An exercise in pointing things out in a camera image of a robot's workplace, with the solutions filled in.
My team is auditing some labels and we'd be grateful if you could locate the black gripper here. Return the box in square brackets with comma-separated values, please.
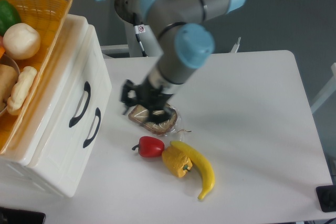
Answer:
[120, 76, 173, 124]

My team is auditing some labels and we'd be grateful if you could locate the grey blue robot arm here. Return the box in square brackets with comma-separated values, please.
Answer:
[97, 0, 246, 124]

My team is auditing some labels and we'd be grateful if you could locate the white drawer cabinet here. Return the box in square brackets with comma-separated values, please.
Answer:
[0, 15, 113, 198]

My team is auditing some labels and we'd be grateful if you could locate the wrapped brown bread slice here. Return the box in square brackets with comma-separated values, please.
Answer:
[128, 103, 191, 135]

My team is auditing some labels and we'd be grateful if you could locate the red bell pepper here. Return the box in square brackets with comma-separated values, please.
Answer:
[132, 136, 165, 158]

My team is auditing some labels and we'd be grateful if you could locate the yellow bell pepper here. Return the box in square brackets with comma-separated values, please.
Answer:
[161, 146, 193, 178]

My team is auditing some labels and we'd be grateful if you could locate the yellow banana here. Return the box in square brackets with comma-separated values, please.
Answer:
[170, 141, 216, 200]

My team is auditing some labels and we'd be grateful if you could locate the pale twisted bread roll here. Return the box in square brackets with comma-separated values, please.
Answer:
[7, 66, 37, 115]

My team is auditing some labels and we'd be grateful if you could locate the orange woven basket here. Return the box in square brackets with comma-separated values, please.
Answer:
[1, 0, 72, 159]

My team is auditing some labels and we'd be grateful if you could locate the brown bread loaf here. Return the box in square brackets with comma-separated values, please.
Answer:
[0, 64, 18, 111]

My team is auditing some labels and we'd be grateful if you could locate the round white bun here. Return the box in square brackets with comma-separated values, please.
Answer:
[3, 23, 41, 60]

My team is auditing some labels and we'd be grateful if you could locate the metal bowl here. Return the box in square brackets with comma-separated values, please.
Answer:
[1, 55, 20, 116]

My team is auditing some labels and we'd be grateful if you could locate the green bell pepper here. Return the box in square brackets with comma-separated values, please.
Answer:
[0, 0, 22, 36]

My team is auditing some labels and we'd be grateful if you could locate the black device bottom left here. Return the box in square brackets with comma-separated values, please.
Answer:
[1, 207, 46, 224]

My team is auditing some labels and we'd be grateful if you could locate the black device right edge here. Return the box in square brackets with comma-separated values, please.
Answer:
[316, 185, 335, 212]

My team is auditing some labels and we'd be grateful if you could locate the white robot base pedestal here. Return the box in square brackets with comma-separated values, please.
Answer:
[100, 0, 163, 59]

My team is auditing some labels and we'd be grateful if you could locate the white frame right edge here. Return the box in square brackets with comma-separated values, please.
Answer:
[310, 63, 335, 114]

